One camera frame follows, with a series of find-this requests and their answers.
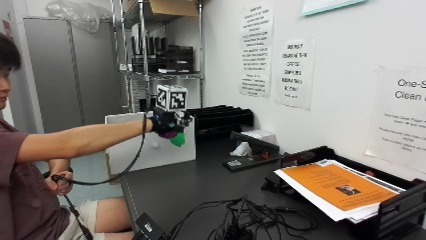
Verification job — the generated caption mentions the teal-edged white sheet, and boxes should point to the teal-edged white sheet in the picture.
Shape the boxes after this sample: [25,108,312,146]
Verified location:
[301,0,369,17]

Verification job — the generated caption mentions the white crumpled paper piece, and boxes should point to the white crumpled paper piece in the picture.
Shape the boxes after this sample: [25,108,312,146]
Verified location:
[229,141,254,158]

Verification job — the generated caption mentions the black devices on shelf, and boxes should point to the black devices on shelf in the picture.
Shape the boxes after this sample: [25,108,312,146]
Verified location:
[129,35,196,75]

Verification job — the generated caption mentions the small black device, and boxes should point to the small black device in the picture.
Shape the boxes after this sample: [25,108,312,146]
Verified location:
[132,212,171,240]

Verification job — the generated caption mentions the large white paper notice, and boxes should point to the large white paper notice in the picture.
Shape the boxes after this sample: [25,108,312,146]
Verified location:
[365,65,426,175]

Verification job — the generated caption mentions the white cube with black markers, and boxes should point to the white cube with black markers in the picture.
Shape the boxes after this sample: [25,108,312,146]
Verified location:
[155,84,189,112]

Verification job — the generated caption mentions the black file sorter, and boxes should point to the black file sorter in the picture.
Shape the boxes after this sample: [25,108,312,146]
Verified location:
[185,104,256,136]

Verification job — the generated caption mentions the grey metal cabinet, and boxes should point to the grey metal cabinet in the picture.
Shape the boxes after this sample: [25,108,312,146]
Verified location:
[23,16,124,134]

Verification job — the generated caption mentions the the person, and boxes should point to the the person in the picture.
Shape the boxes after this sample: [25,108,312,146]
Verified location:
[0,32,136,240]

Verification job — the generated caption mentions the green and purple soft toy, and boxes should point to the green and purple soft toy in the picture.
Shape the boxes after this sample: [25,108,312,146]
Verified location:
[159,130,188,148]

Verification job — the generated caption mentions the black paper tray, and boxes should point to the black paper tray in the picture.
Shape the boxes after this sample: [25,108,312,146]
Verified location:
[260,145,426,240]

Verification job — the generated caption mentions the clear plastic bag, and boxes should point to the clear plastic bag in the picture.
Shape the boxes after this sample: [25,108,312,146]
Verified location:
[44,0,113,33]

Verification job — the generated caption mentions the brown cardboard box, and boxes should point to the brown cardboard box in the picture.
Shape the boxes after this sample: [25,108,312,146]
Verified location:
[123,0,200,18]

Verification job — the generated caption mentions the stack of white papers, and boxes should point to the stack of white papers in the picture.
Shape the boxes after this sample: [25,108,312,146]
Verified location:
[273,158,406,224]

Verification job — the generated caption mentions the short white paper notice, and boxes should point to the short white paper notice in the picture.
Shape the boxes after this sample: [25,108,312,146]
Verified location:
[273,39,317,111]

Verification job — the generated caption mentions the tall white paper notice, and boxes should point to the tall white paper notice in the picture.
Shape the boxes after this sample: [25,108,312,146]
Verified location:
[238,2,276,98]

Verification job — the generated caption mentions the tangle of black cables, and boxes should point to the tangle of black cables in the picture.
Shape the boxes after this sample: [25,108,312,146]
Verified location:
[167,195,320,240]

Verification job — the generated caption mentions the white flat board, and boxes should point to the white flat board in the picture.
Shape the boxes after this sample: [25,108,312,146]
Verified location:
[104,111,197,176]

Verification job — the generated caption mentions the metal wire shelf rack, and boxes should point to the metal wire shelf rack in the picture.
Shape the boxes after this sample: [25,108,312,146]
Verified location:
[111,0,206,114]

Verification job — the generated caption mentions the orange printed sheet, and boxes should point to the orange printed sheet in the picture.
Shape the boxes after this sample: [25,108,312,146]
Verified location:
[281,162,400,212]

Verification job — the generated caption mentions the small white box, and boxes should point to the small white box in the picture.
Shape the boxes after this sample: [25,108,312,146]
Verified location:
[240,129,280,146]

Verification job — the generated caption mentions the black glove cable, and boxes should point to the black glove cable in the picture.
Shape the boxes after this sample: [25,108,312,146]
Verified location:
[49,112,149,240]

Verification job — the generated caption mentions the black desk stapler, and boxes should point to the black desk stapler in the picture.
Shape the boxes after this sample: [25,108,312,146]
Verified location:
[222,131,282,173]

